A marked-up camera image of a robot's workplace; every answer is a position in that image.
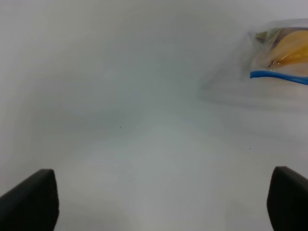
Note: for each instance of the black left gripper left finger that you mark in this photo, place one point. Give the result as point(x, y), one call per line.
point(32, 205)

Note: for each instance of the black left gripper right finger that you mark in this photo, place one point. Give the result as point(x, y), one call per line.
point(287, 201)

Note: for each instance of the clear zip bag blue strip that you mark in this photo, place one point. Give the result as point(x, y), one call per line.
point(297, 73)

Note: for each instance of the yellow fruit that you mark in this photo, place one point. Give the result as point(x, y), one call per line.
point(292, 49)

